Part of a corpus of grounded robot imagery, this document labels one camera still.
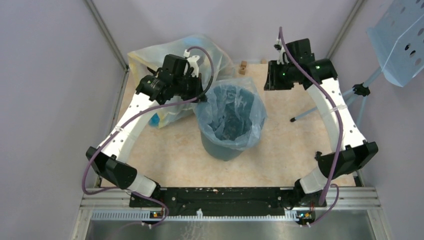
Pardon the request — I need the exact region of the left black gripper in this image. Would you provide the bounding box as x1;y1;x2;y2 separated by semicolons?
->
172;72;207;103

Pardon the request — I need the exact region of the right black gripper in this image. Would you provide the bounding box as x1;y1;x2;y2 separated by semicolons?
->
263;60;298;91

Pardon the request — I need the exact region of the thin blue plastic trash bag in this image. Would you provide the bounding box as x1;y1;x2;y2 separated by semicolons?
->
193;76;268;151

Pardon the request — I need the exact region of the teal plastic trash bin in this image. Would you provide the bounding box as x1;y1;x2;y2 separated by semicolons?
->
200;84;266;163

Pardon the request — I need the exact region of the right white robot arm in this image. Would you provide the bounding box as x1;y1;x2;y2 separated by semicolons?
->
264;37;378;206

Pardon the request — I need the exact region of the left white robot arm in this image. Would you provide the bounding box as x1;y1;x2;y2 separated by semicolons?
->
86;52;206;207

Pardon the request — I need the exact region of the wooden letter cube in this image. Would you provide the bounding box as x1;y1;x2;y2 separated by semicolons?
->
238;67;247;75

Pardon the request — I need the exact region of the large full translucent bag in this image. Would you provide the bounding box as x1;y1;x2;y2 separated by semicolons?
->
127;33;236;129

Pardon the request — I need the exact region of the light blue tripod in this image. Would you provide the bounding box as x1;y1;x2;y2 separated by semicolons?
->
341;67;382;125

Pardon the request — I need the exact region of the perforated light blue panel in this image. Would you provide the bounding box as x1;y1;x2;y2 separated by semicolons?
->
366;0;424;87

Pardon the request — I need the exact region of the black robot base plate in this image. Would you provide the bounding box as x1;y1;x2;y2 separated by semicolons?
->
129;186;322;217

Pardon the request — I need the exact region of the white toothed rail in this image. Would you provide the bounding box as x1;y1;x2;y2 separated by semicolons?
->
90;209;298;222

